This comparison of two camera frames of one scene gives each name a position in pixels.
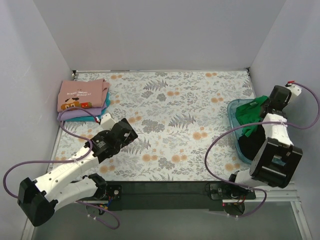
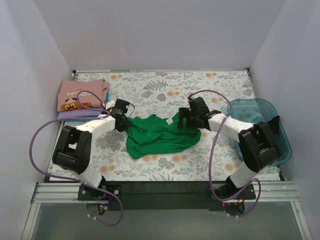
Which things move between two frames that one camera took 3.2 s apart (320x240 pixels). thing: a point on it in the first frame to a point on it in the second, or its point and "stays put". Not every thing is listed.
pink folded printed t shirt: x=90 y=93 stays put
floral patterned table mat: x=181 y=118 stays put
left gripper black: x=128 y=132 to x=125 y=124
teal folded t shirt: x=95 y=119 stays put
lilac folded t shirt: x=92 y=112 stays put
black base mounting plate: x=118 y=194 stays put
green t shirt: x=249 y=114 to x=150 y=134
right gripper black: x=265 y=110 to x=184 y=118
